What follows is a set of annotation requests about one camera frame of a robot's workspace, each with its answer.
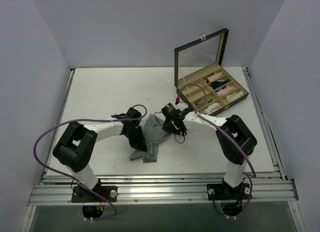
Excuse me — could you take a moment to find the beige rolled underwear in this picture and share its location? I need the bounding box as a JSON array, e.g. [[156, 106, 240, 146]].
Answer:
[[206, 72, 223, 83]]

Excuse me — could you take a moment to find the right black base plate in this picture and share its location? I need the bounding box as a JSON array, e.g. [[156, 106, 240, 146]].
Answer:
[[206, 183, 252, 200]]

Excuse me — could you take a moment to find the tan rolled underwear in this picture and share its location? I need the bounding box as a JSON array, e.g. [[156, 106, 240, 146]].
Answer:
[[194, 96, 214, 107]]

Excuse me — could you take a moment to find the navy rolled underwear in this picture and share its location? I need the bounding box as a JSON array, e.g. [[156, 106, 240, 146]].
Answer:
[[211, 79, 230, 90]]

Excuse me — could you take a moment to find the pale green rolled underwear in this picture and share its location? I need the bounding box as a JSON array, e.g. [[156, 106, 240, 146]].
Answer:
[[225, 91, 244, 103]]

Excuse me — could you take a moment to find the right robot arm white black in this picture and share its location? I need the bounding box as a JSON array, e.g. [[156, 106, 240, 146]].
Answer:
[[161, 103, 258, 198]]

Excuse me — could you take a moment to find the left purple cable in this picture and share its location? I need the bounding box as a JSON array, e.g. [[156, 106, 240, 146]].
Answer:
[[32, 104, 148, 221]]

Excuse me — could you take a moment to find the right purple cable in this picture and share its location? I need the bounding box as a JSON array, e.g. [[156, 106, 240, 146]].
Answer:
[[176, 83, 256, 217]]

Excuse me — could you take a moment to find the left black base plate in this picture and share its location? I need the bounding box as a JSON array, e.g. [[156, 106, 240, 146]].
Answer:
[[71, 185, 118, 203]]

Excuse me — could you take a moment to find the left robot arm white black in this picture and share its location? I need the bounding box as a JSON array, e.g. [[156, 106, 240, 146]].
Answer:
[[53, 107, 148, 201]]

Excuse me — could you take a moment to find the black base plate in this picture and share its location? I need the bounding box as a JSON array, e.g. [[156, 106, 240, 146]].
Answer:
[[206, 183, 252, 200], [71, 185, 118, 203]]

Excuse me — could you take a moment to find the black compartment storage box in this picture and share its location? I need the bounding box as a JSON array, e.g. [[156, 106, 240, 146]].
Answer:
[[174, 28, 249, 116]]

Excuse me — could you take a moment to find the grey striped underwear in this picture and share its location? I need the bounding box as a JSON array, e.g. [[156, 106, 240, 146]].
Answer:
[[129, 114, 171, 163]]

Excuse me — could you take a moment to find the aluminium mounting rail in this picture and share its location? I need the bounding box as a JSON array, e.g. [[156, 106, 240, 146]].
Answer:
[[28, 172, 298, 206]]

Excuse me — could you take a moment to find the light pink rolled underwear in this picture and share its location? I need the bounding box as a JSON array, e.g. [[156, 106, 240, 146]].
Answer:
[[202, 103, 221, 115]]

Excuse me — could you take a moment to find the purple cable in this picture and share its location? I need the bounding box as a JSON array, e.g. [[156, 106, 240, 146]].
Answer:
[[32, 104, 148, 221], [176, 83, 256, 217]]

